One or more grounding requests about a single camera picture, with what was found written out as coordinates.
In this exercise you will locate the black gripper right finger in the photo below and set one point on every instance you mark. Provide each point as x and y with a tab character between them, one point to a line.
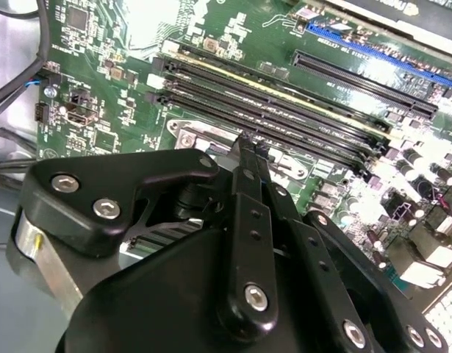
314	264

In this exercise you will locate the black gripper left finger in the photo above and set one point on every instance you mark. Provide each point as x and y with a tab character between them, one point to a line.
100	176

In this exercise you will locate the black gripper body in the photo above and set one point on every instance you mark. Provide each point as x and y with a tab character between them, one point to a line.
156	301

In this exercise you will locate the metal socket cover frame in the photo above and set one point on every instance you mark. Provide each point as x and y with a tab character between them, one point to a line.
211	141

